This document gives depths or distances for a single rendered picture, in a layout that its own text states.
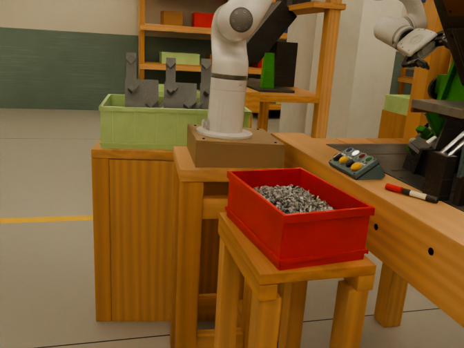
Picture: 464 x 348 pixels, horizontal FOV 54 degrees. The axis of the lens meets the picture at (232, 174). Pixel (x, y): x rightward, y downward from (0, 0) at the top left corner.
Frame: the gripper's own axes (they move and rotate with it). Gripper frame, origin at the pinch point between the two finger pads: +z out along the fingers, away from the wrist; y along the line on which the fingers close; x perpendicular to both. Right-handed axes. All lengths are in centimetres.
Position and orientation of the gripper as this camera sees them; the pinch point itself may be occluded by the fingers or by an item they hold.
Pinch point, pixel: (437, 55)
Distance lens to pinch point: 153.8
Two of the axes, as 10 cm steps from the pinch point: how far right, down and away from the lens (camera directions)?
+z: 2.4, 5.2, -8.2
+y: 7.7, -6.2, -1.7
